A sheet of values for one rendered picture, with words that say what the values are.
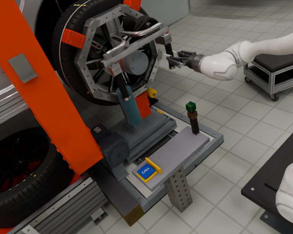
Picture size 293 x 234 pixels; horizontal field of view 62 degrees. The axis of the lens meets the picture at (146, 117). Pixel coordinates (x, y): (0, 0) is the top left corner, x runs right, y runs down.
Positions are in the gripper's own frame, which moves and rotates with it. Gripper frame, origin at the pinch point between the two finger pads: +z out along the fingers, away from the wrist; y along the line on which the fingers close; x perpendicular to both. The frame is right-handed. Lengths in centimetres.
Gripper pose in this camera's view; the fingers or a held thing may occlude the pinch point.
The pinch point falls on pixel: (170, 55)
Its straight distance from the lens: 142.3
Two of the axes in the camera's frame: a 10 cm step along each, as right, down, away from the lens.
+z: -6.0, -3.6, 7.1
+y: 7.5, -5.5, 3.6
